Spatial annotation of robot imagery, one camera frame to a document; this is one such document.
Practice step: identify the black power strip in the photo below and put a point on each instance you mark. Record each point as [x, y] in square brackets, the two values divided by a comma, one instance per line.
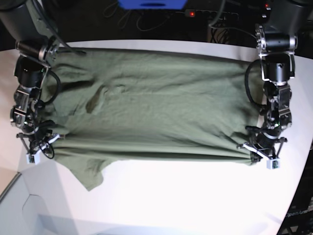
[210, 15]

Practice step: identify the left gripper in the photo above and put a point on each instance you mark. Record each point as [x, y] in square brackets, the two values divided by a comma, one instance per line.
[265, 143]

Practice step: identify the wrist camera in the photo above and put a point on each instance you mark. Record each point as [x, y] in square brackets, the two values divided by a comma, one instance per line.
[273, 163]
[33, 158]

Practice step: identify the green t-shirt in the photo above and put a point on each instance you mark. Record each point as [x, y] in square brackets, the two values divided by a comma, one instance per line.
[119, 105]

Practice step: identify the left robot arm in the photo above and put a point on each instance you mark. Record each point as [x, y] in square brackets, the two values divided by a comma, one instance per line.
[276, 44]

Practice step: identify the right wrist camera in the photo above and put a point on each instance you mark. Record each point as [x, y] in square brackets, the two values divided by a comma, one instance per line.
[33, 158]

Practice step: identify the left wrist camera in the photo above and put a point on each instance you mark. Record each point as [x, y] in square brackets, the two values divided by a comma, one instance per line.
[273, 163]

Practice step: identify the blue box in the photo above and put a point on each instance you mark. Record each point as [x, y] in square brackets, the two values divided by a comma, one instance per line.
[152, 4]

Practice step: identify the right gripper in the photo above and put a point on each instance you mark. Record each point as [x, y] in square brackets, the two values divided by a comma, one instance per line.
[40, 141]

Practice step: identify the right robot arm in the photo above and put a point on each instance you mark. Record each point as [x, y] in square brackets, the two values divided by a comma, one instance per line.
[37, 43]

